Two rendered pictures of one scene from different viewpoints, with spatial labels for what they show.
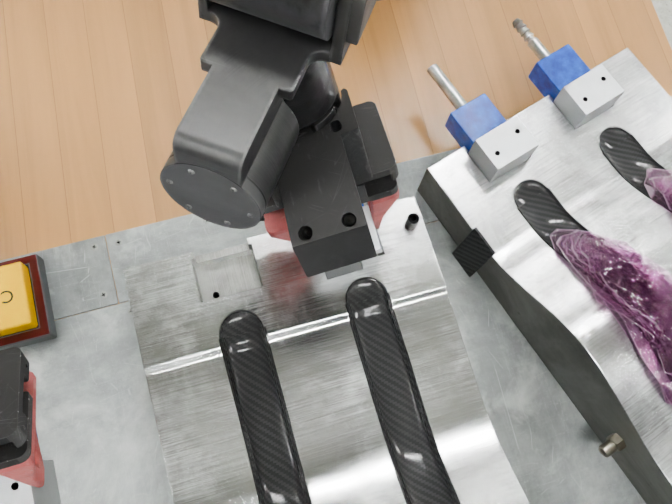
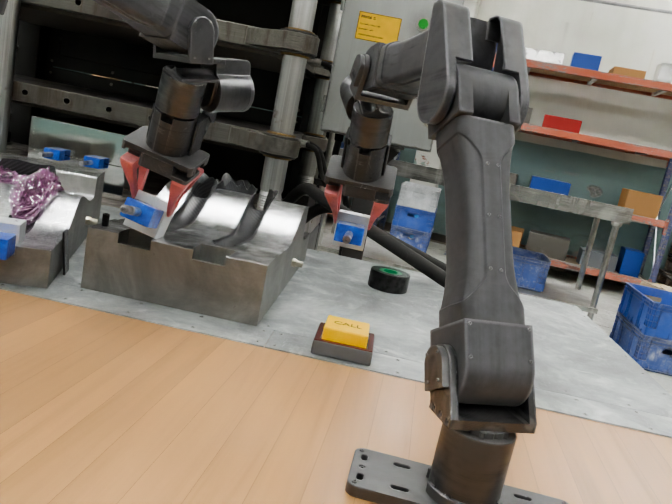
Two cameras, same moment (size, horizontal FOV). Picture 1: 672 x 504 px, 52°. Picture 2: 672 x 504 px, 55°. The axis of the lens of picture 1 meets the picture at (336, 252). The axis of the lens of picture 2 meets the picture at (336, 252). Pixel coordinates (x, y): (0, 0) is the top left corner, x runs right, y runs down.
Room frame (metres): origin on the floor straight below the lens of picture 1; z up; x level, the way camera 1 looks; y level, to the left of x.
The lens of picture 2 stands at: (0.84, 0.69, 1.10)
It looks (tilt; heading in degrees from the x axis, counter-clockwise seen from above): 11 degrees down; 211
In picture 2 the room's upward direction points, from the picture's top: 11 degrees clockwise
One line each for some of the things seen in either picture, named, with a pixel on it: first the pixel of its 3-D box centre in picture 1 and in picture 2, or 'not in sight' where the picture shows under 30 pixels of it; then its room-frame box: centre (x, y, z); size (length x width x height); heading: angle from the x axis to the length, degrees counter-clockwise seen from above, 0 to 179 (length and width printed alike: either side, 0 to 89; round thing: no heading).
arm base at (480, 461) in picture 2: not in sight; (470, 462); (0.31, 0.56, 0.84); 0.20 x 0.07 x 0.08; 114
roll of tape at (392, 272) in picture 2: not in sight; (388, 279); (-0.31, 0.15, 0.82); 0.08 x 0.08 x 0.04
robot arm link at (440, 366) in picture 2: not in sight; (480, 388); (0.30, 0.55, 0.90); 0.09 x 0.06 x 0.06; 139
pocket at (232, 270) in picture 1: (227, 275); (212, 262); (0.14, 0.09, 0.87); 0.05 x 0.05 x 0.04; 28
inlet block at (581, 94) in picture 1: (553, 67); not in sight; (0.43, -0.18, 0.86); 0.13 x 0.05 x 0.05; 45
